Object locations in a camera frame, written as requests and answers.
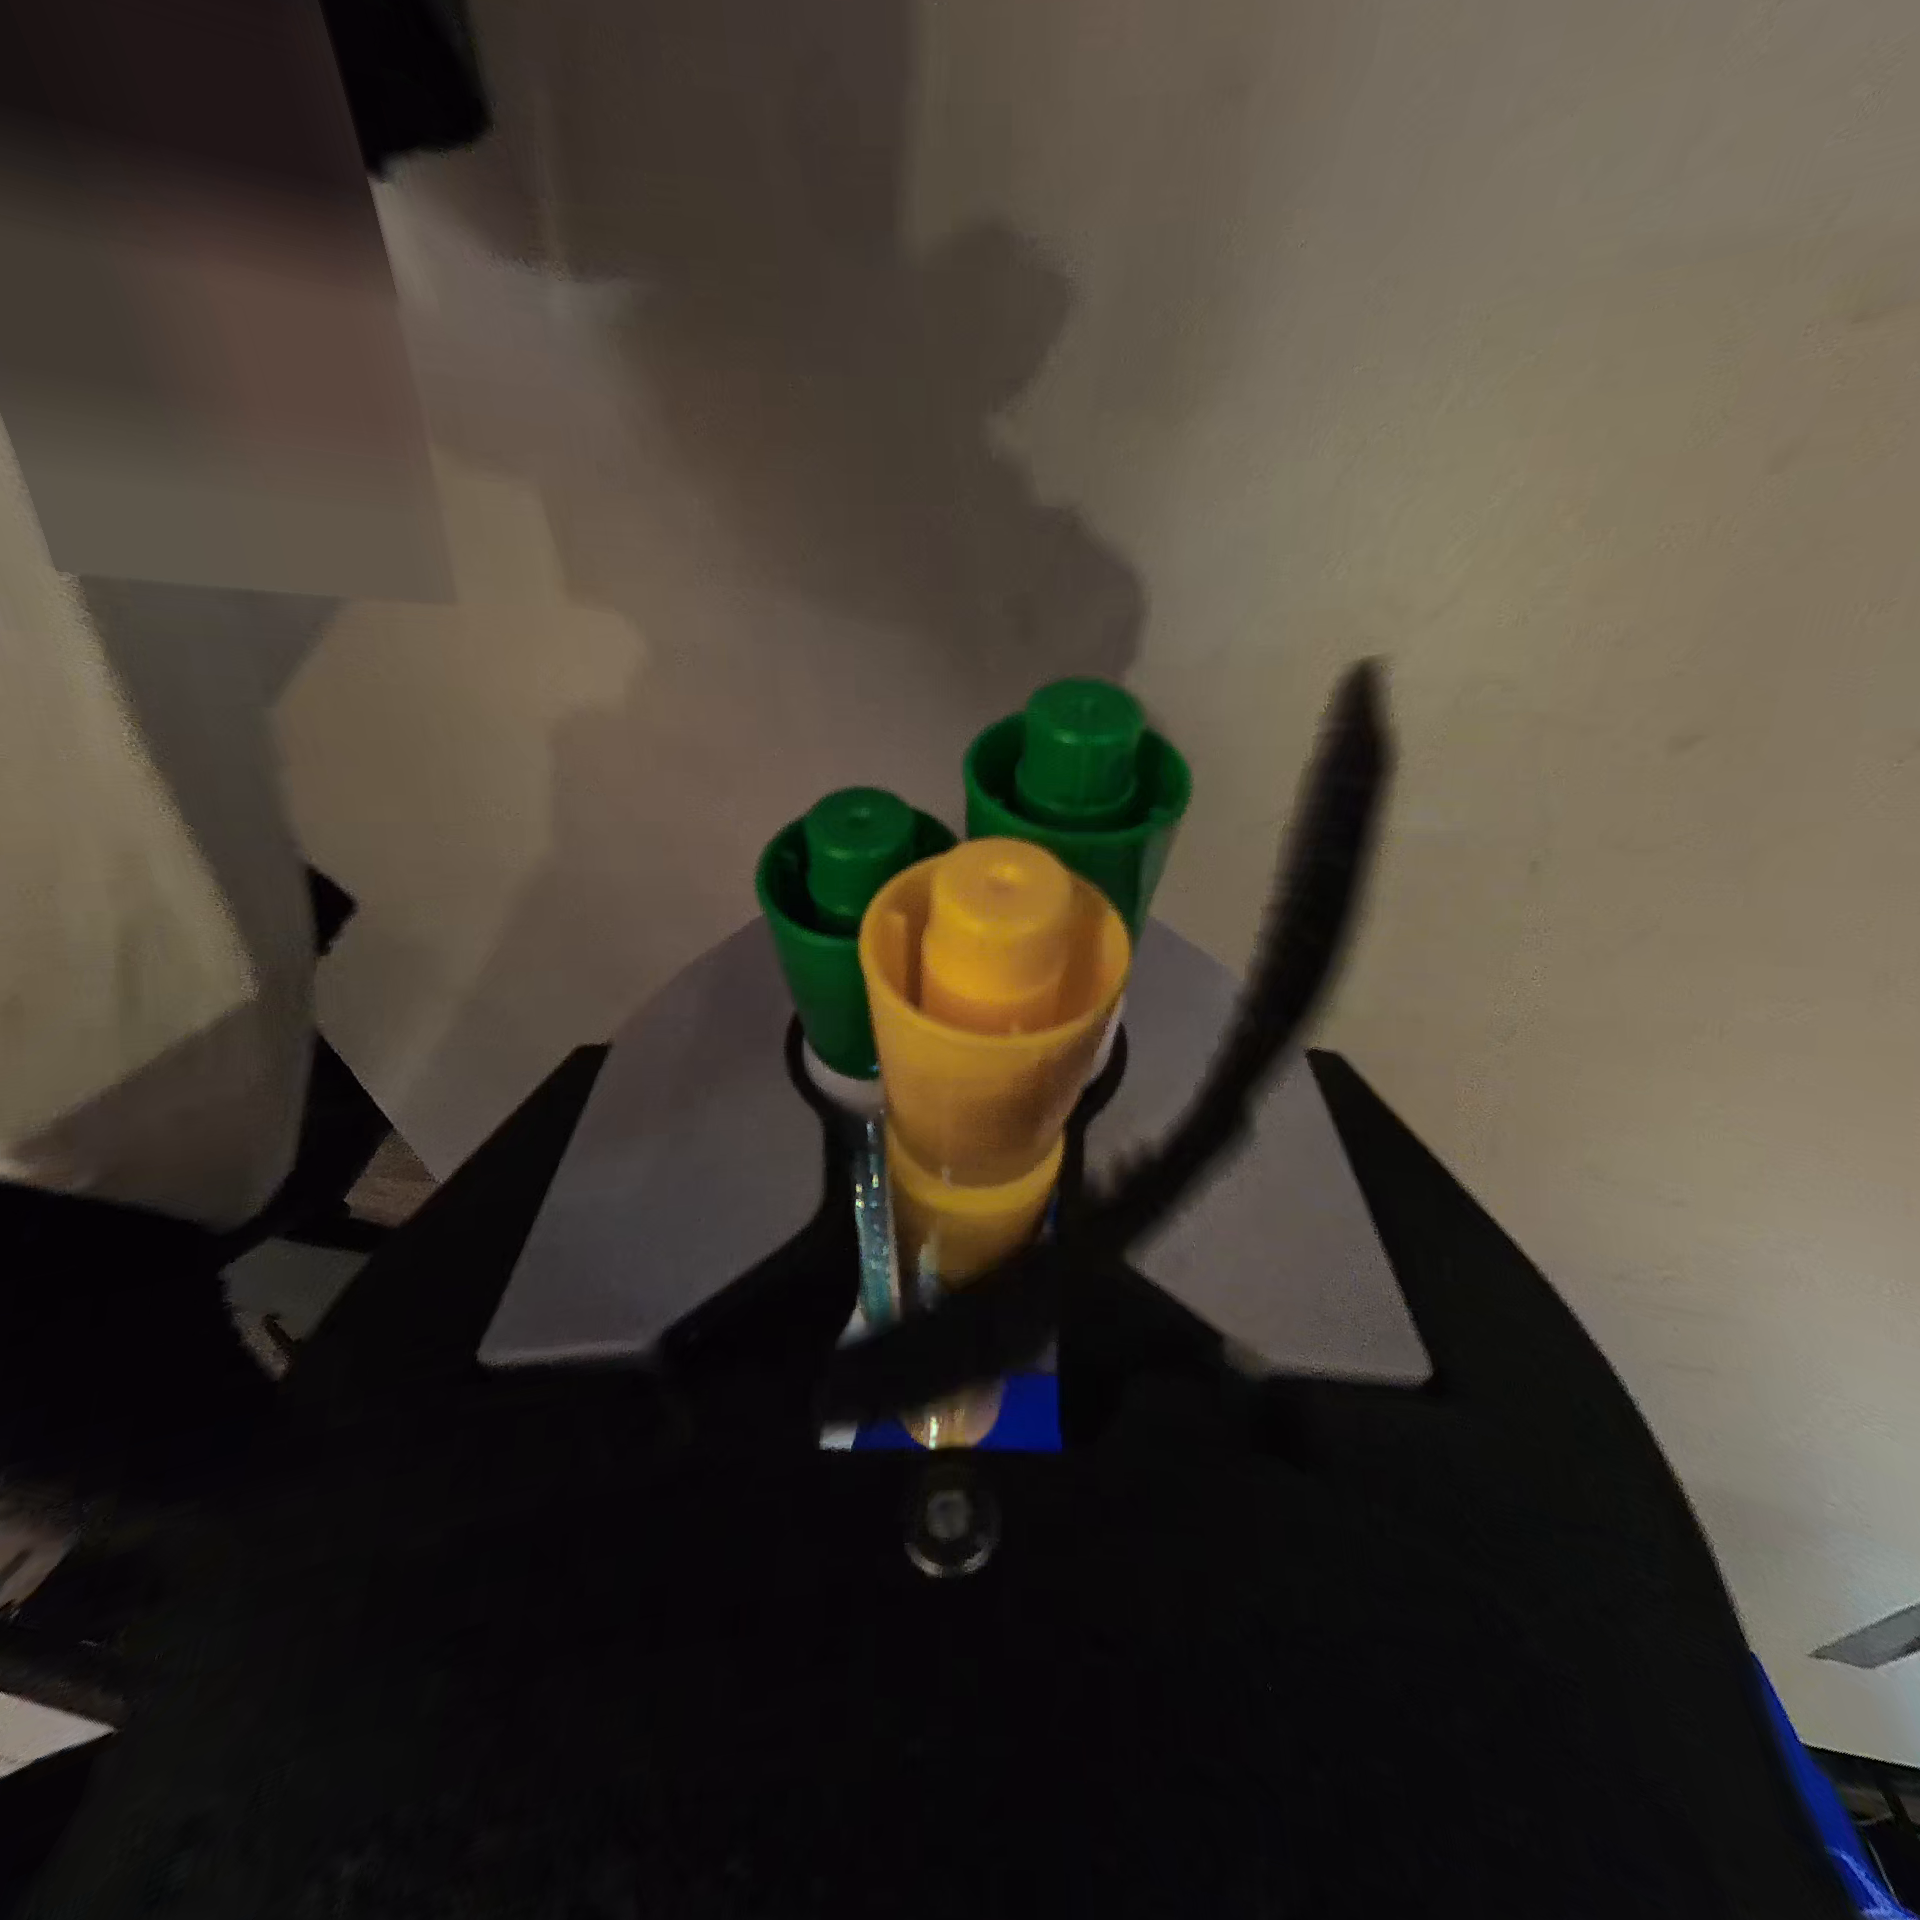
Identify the yellow marker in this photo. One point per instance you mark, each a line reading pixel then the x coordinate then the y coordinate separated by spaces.
pixel 974 1050

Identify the green marker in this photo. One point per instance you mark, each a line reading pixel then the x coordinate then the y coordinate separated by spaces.
pixel 1050 839
pixel 809 932

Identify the grey metal rod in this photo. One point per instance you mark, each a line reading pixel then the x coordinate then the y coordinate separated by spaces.
pixel 1867 1635

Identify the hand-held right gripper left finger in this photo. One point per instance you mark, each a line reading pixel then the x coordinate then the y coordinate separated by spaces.
pixel 661 1185

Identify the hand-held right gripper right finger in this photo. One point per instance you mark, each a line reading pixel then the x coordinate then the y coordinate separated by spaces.
pixel 1290 1244

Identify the blue plastic box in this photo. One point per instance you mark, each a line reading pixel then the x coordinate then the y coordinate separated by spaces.
pixel 1027 1419

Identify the white desk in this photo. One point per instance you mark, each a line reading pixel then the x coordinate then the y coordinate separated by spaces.
pixel 1575 750

